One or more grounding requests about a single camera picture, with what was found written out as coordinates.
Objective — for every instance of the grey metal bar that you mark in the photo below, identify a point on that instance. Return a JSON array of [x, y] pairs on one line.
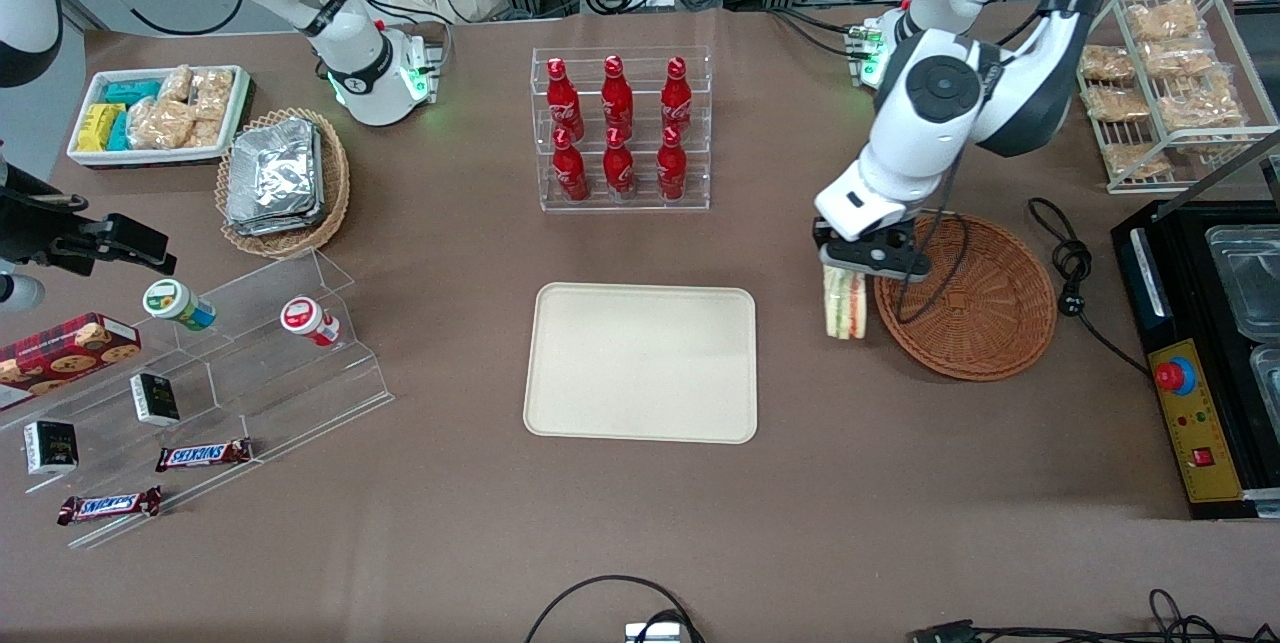
[[1220, 173]]

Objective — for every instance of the small black box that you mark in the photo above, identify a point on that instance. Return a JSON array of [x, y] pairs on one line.
[[50, 447], [155, 400]]

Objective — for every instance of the teal snack pack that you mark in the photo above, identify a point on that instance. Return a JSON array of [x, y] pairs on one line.
[[132, 91], [119, 133]]

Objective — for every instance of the clear plastic food container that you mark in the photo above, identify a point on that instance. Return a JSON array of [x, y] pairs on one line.
[[1250, 278], [1268, 378]]

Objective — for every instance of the white rectangular snack tray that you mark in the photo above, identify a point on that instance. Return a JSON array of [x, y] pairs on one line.
[[150, 156]]

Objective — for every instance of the red cola bottle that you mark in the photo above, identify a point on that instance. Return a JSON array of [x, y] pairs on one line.
[[570, 173], [619, 171], [617, 93], [672, 171], [677, 93], [561, 93]]

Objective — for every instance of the snickers chocolate bar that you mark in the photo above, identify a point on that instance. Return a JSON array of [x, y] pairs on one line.
[[203, 454], [108, 505]]

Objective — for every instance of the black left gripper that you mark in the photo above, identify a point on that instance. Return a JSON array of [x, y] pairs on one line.
[[819, 233]]

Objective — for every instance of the beige rectangular tray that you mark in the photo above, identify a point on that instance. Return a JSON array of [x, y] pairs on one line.
[[640, 363]]

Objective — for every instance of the clear acrylic bottle rack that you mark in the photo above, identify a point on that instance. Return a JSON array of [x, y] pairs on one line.
[[701, 123]]

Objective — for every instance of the red cookie box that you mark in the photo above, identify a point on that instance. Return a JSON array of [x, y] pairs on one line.
[[60, 353]]

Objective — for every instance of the clear bagged rice cracker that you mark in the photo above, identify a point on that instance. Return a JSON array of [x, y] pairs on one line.
[[160, 123], [175, 83], [212, 98]]

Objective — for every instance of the clear acrylic stepped display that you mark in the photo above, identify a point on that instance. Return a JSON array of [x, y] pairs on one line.
[[300, 403]]

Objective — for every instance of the silver foil pack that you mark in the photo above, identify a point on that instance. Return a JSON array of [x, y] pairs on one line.
[[272, 168], [280, 227]]

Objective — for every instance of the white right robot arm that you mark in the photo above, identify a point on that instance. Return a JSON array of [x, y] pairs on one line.
[[350, 63]]

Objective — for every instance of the black sealing machine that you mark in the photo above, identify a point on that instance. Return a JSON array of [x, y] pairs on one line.
[[1195, 423]]

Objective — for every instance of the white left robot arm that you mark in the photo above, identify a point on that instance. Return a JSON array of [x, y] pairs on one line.
[[930, 113]]

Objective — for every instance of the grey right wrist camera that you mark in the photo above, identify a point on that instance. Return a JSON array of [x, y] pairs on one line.
[[18, 292]]

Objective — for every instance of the small grey device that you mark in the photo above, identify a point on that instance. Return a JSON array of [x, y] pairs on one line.
[[655, 634]]

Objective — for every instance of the brown round wicker basket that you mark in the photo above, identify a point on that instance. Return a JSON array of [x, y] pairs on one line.
[[1000, 303]]

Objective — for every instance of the green lid yogurt cup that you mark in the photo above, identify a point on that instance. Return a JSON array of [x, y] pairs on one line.
[[175, 302]]

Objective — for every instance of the bagged crispy snack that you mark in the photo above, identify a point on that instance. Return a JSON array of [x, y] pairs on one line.
[[1200, 108], [1165, 20], [1118, 103], [1180, 58], [1108, 65], [1138, 161]]

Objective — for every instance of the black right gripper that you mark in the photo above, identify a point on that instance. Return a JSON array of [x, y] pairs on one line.
[[32, 223]]

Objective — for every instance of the red lid yogurt cup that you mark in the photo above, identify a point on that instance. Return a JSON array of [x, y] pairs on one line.
[[305, 318]]

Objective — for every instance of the tan oval wicker basket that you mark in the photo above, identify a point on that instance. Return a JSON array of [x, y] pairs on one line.
[[335, 183]]

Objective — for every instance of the yellow snack pack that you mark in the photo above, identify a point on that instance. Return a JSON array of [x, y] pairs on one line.
[[98, 126]]

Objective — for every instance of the triangle sandwich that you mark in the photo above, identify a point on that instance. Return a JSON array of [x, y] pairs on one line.
[[845, 308]]

